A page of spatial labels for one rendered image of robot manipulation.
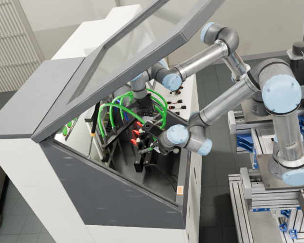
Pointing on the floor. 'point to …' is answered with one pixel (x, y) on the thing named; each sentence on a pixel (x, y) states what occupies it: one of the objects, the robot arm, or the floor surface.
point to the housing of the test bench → (29, 169)
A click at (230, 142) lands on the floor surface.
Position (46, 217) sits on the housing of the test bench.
